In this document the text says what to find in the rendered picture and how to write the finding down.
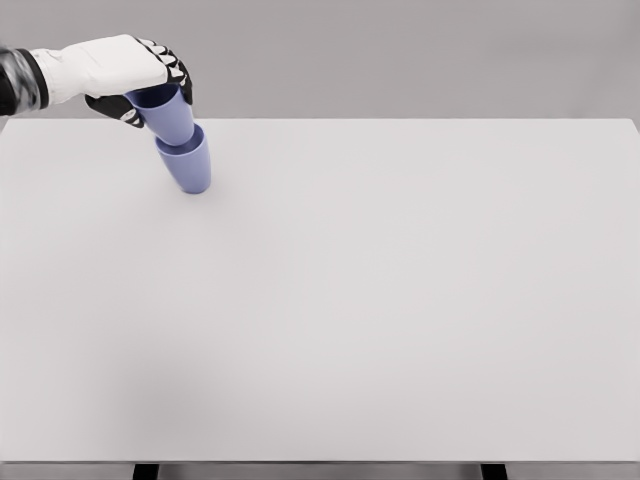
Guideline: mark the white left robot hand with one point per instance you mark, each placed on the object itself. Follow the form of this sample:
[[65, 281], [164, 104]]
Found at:
[[120, 65]]

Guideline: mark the blue plastic cup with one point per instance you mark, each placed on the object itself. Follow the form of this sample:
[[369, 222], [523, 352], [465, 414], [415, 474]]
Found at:
[[187, 167], [167, 117]]

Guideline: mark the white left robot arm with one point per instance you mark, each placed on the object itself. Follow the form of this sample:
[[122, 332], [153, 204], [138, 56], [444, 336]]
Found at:
[[30, 80]]

